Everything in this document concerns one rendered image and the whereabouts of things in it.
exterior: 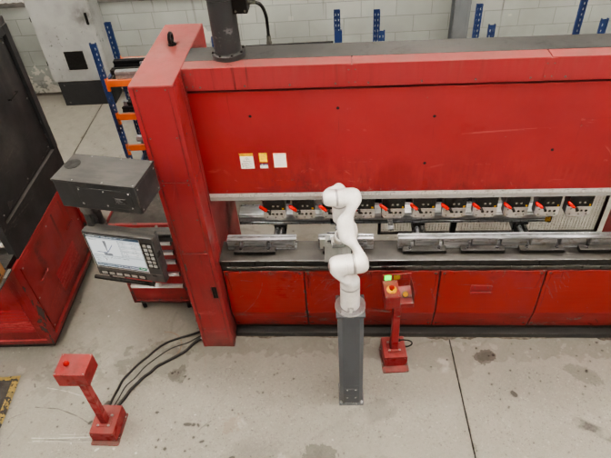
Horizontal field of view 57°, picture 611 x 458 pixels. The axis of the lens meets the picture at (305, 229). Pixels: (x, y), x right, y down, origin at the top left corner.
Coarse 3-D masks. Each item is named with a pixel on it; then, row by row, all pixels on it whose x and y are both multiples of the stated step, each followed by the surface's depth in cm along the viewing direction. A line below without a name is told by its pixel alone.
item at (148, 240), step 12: (84, 228) 322; (96, 228) 321; (108, 228) 325; (120, 228) 324; (132, 228) 323; (144, 240) 313; (156, 240) 317; (144, 252) 320; (156, 252) 318; (96, 264) 338; (156, 264) 325; (132, 276) 338; (144, 276) 335; (156, 276) 332; (168, 276) 337
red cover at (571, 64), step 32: (192, 64) 315; (224, 64) 312; (256, 64) 310; (288, 64) 307; (320, 64) 305; (352, 64) 304; (384, 64) 303; (416, 64) 302; (448, 64) 301; (480, 64) 300; (512, 64) 299; (544, 64) 298; (576, 64) 297; (608, 64) 296
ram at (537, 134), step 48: (192, 96) 324; (240, 96) 322; (288, 96) 321; (336, 96) 319; (384, 96) 318; (432, 96) 316; (480, 96) 315; (528, 96) 313; (576, 96) 312; (240, 144) 344; (288, 144) 343; (336, 144) 341; (384, 144) 339; (432, 144) 337; (480, 144) 336; (528, 144) 334; (576, 144) 332; (240, 192) 369; (288, 192) 367
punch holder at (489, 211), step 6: (474, 198) 367; (480, 198) 362; (486, 198) 362; (492, 198) 362; (498, 198) 362; (480, 204) 366; (486, 204) 366; (492, 204) 365; (474, 210) 369; (480, 210) 369; (486, 210) 368; (492, 210) 368; (480, 216) 372; (486, 216) 372; (492, 216) 372
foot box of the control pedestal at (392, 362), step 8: (400, 336) 432; (384, 344) 428; (400, 344) 427; (384, 352) 423; (392, 352) 422; (400, 352) 422; (384, 360) 421; (392, 360) 421; (400, 360) 421; (384, 368) 425; (392, 368) 424; (400, 368) 424; (408, 368) 423
